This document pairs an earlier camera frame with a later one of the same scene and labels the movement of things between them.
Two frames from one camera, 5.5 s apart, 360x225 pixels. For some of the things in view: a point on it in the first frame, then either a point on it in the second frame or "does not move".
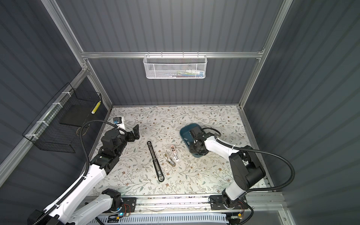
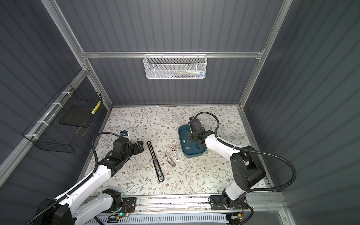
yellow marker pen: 97,105 does not move
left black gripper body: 128,138 -> 132,150
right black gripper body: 193,148 -> 191,136
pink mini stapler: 175,154 does not move
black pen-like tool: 160,176 does not move
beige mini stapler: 169,160 does not move
